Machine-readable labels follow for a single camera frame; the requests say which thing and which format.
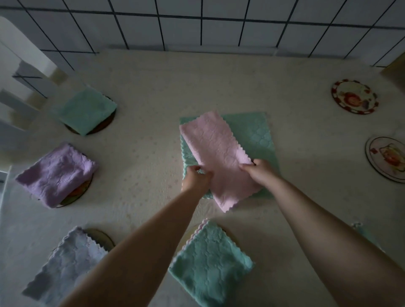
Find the person's left hand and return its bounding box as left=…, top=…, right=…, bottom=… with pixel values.
left=181, top=165, right=214, bottom=195

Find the person's right hand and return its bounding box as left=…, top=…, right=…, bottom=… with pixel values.
left=239, top=159, right=281, bottom=190

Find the green cloth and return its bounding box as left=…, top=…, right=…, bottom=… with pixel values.
left=351, top=223, right=385, bottom=253
left=57, top=87, right=118, bottom=137
left=168, top=218, right=255, bottom=307
left=179, top=111, right=281, bottom=200
left=179, top=110, right=262, bottom=213

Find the brown cartoon coaster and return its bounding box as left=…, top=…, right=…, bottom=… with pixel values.
left=65, top=96, right=117, bottom=136

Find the green character round coaster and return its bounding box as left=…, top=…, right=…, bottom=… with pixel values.
left=84, top=229, right=116, bottom=252

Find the red rimmed small coaster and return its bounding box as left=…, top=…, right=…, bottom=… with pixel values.
left=331, top=79, right=380, bottom=115

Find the white cartoon coaster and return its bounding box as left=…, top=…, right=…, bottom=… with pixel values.
left=364, top=136, right=405, bottom=184

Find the grey cloth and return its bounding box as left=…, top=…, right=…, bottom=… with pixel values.
left=22, top=226, right=109, bottom=306

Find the person's left forearm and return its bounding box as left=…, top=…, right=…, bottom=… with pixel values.
left=58, top=186, right=206, bottom=307

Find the person's right forearm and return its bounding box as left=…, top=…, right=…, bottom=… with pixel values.
left=265, top=175, right=405, bottom=307

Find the cream speckled tablecloth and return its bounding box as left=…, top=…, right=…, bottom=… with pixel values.
left=0, top=49, right=405, bottom=307

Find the white cabinet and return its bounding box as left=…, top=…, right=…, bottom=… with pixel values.
left=0, top=166, right=12, bottom=203

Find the white slatted chair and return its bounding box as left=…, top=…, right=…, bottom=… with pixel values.
left=0, top=16, right=67, bottom=149

